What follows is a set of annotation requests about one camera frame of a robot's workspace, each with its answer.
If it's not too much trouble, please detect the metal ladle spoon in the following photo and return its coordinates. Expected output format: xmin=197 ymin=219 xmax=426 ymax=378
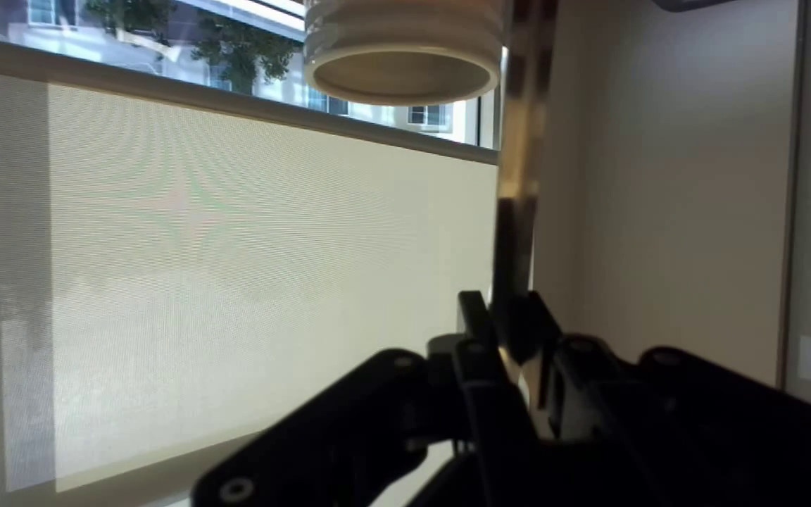
xmin=493 ymin=0 xmax=561 ymax=302

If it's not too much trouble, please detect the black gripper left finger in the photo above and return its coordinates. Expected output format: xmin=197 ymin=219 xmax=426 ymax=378
xmin=190 ymin=291 xmax=556 ymax=507

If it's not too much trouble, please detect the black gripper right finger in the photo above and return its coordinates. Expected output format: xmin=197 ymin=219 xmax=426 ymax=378
xmin=493 ymin=292 xmax=811 ymax=507

